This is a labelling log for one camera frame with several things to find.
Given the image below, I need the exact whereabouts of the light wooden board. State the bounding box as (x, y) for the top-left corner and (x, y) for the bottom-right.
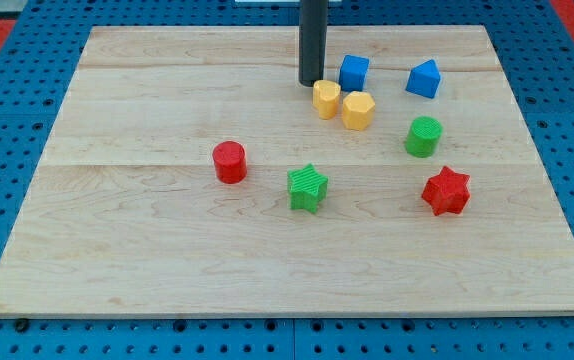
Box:
(0, 25), (574, 319)

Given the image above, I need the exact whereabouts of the green star block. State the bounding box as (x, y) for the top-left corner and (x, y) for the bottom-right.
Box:
(287, 164), (328, 214)

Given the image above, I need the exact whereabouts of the red cylinder block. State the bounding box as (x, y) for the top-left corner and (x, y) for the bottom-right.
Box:
(212, 141), (247, 184)

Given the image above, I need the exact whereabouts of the yellow hexagon block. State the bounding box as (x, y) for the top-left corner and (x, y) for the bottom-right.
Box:
(341, 91), (376, 131)

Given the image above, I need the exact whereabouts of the blue cube block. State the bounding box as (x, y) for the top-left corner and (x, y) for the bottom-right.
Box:
(338, 54), (370, 92)

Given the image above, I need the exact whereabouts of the green cylinder block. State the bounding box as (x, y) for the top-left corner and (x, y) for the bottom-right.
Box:
(405, 116), (443, 158)

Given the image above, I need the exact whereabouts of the red star block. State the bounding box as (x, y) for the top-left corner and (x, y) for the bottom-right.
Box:
(421, 166), (471, 216)

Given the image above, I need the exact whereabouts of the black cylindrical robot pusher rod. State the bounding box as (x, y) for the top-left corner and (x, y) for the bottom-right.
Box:
(298, 0), (328, 87)

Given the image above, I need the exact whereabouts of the blue triangular prism block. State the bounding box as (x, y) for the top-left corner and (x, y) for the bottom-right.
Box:
(405, 59), (442, 99)

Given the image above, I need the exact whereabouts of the blue perforated pegboard base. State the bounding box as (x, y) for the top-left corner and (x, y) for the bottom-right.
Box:
(0, 0), (574, 359)

